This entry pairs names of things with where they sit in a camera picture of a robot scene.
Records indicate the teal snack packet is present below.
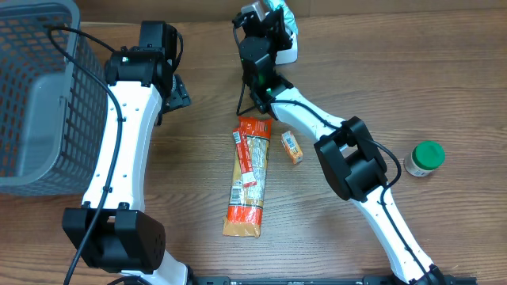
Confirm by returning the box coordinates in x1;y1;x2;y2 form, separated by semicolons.
263;0;299;35

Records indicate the small orange box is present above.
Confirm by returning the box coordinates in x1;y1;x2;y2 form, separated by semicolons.
281;131;303;165

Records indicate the long orange noodle package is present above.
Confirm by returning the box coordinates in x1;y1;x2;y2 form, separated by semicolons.
223;116;273;238

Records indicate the green lid white jar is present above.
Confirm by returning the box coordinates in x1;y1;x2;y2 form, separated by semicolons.
404;141;445;177

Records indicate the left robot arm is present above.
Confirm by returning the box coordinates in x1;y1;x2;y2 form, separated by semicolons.
62;21;196;285

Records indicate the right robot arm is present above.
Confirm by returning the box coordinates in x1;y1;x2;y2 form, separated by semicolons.
232;2;446;284

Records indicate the white barcode scanner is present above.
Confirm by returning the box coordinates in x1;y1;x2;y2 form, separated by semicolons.
276;33;298;65

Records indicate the grey plastic mesh basket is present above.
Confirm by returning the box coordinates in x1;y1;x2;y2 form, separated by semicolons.
1;0;108;196

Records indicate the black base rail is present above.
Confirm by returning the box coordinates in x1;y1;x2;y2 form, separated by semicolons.
189;275;478;285

